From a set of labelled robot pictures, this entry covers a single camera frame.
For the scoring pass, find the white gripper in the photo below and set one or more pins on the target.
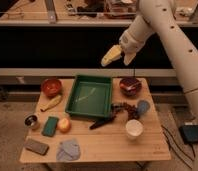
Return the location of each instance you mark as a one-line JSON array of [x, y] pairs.
[[129, 45]]

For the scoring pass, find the grey eraser block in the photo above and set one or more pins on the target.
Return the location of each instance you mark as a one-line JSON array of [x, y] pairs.
[[36, 146]]

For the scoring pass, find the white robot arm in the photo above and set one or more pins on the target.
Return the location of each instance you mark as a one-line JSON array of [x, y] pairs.
[[157, 16]]

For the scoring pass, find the dark red bowl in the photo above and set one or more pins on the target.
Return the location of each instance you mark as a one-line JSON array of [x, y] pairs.
[[130, 86]]

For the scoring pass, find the green plastic tray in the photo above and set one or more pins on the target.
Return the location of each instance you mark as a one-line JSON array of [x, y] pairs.
[[90, 97]]

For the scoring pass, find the blue grey cup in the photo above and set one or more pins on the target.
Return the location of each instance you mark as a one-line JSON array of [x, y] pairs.
[[142, 107]]

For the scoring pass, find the black marker tool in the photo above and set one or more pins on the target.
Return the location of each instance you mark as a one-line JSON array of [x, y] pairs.
[[101, 122]]

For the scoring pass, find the white paper cup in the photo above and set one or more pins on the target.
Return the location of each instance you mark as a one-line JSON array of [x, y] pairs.
[[134, 129]]

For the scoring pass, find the yellow banana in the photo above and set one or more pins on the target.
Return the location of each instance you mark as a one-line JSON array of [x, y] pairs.
[[52, 103]]

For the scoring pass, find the red yellow apple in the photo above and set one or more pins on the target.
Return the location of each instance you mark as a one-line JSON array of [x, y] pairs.
[[64, 125]]

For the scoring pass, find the green sponge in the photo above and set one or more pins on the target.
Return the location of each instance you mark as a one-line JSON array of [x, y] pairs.
[[50, 126]]

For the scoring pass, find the black foot pedal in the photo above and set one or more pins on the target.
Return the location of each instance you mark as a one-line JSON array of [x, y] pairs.
[[189, 134]]

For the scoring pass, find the blue grey cloth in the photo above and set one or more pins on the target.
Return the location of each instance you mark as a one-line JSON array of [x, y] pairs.
[[68, 150]]

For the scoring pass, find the small metal cup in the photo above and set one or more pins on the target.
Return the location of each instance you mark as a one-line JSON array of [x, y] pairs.
[[32, 122]]

